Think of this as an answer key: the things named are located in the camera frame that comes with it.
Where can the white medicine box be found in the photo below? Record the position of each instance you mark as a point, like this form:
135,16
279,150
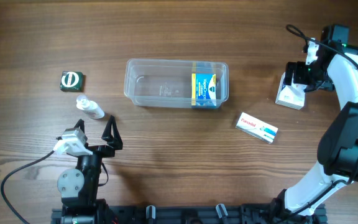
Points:
292,96

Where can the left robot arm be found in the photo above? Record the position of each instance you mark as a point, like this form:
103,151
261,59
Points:
78,187

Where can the green Zam-Buk box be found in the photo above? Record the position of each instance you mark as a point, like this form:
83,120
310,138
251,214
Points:
72,81

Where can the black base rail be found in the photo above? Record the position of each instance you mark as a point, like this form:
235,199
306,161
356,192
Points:
244,214

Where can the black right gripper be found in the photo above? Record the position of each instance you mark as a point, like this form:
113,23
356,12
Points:
299,67

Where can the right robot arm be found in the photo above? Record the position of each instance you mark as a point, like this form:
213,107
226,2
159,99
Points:
332,65

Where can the blue VapoDrops box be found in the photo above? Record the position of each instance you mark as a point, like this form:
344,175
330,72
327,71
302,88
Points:
203,90

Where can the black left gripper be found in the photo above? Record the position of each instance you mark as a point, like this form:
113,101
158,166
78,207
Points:
115,142

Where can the white Panadol box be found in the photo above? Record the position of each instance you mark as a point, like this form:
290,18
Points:
256,128

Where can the clear plastic container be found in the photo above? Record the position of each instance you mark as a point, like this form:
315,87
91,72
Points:
167,83

